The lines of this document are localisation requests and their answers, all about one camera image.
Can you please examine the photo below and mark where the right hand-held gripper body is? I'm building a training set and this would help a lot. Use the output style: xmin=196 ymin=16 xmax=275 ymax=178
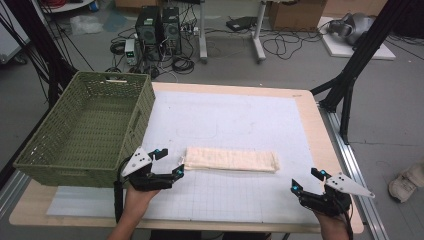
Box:
xmin=298 ymin=172 xmax=376 ymax=218

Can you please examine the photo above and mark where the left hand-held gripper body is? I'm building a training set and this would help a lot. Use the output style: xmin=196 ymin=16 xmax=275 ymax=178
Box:
xmin=120 ymin=146 xmax=174 ymax=193

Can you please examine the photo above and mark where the cream cloth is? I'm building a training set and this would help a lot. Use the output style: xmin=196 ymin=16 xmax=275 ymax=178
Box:
xmin=182 ymin=146 xmax=281 ymax=173

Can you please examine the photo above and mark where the green woven plastic basket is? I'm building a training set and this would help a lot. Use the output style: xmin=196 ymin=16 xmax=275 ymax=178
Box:
xmin=12 ymin=70 xmax=157 ymax=188

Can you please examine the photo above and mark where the person's left hand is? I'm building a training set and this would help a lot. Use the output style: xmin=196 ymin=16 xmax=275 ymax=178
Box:
xmin=123 ymin=183 xmax=162 ymax=221

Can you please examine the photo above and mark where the person's right hand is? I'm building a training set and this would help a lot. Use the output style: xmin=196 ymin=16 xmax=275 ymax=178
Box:
xmin=314 ymin=209 xmax=351 ymax=240

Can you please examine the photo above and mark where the white shoe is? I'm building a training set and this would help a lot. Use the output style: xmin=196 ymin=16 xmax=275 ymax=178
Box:
xmin=388 ymin=163 xmax=424 ymax=203

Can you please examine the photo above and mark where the white grid mat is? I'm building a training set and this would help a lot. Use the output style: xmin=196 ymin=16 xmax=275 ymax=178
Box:
xmin=46 ymin=90 xmax=326 ymax=225

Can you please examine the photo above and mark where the white bench power supply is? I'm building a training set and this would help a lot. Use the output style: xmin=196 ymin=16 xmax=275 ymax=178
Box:
xmin=124 ymin=38 xmax=139 ymax=66

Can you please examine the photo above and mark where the large black computer tower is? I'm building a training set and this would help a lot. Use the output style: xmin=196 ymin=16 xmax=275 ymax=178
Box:
xmin=134 ymin=5 xmax=164 ymax=63

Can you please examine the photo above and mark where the slim black computer tower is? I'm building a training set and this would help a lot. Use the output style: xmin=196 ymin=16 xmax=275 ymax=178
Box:
xmin=161 ymin=6 xmax=183 ymax=56

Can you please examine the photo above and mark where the white floor board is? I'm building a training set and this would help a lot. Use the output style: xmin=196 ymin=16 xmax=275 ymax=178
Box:
xmin=318 ymin=16 xmax=397 ymax=61

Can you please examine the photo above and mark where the black metal tripod stand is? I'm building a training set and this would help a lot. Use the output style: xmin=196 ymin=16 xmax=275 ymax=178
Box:
xmin=309 ymin=0 xmax=414 ymax=146

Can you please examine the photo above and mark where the white desk leg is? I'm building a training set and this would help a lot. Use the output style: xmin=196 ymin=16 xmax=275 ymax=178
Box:
xmin=252 ymin=0 xmax=268 ymax=63
xmin=198 ymin=0 xmax=208 ymax=64

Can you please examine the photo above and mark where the clear plastic bag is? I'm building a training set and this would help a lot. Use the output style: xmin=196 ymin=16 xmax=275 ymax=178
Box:
xmin=69 ymin=14 xmax=104 ymax=36

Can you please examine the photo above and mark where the grey helmet-shaped device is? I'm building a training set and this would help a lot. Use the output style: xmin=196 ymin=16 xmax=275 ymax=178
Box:
xmin=328 ymin=12 xmax=376 ymax=46

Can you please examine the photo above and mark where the flat black device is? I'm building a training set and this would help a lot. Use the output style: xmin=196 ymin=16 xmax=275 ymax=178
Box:
xmin=225 ymin=16 xmax=258 ymax=33

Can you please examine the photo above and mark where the brown cardboard box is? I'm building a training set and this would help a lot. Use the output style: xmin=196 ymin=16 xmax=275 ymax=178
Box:
xmin=268 ymin=0 xmax=328 ymax=33

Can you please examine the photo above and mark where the round white table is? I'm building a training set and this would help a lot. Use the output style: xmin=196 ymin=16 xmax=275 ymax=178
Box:
xmin=39 ymin=0 xmax=94 ymax=14

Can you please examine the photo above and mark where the white cabinet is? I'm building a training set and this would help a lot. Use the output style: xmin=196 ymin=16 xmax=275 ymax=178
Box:
xmin=0 ymin=0 xmax=31 ymax=64

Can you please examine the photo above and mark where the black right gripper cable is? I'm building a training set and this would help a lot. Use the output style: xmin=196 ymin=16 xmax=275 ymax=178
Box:
xmin=339 ymin=199 xmax=355 ymax=240

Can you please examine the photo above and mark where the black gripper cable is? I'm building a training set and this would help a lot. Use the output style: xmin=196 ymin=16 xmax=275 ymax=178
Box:
xmin=113 ymin=156 xmax=130 ymax=224
xmin=339 ymin=199 xmax=355 ymax=240

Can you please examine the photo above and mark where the aluminium rail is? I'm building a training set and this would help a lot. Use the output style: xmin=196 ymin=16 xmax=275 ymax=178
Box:
xmin=318 ymin=103 xmax=389 ymax=240

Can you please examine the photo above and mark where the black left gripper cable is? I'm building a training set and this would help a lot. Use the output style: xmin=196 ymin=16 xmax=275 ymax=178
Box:
xmin=113 ymin=156 xmax=130 ymax=224

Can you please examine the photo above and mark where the coiled black cable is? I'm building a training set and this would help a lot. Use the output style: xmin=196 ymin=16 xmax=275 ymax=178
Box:
xmin=171 ymin=55 xmax=195 ymax=75

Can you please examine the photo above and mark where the loose black floor cable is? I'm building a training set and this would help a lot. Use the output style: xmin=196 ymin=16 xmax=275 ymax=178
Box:
xmin=261 ymin=31 xmax=323 ymax=61

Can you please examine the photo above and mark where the black metal frame stand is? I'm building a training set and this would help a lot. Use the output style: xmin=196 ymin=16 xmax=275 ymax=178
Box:
xmin=3 ymin=0 xmax=79 ymax=109

